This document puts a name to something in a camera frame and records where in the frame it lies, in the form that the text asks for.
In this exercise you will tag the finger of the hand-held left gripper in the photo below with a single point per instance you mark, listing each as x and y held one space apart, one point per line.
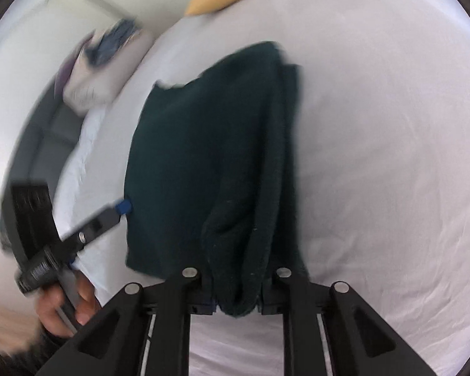
98 225

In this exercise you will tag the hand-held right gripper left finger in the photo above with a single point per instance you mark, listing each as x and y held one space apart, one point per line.
180 293

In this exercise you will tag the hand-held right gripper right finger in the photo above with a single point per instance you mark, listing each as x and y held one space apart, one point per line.
288 293

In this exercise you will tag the dark green sweater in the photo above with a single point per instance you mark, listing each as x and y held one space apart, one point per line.
199 145

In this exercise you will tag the person's left forearm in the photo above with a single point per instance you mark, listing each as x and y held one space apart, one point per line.
35 356

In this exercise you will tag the person's left hand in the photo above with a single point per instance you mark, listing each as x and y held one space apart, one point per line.
53 309

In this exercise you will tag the white quilt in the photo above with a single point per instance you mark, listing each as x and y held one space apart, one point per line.
78 164

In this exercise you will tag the grey padded headboard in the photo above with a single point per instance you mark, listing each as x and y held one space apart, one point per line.
43 145

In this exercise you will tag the folded beige duvet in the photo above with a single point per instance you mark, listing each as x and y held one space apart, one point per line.
105 74

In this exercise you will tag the purple pillow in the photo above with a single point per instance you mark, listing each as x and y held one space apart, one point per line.
68 70

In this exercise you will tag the bed with white sheet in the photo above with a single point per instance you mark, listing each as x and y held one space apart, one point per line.
376 145

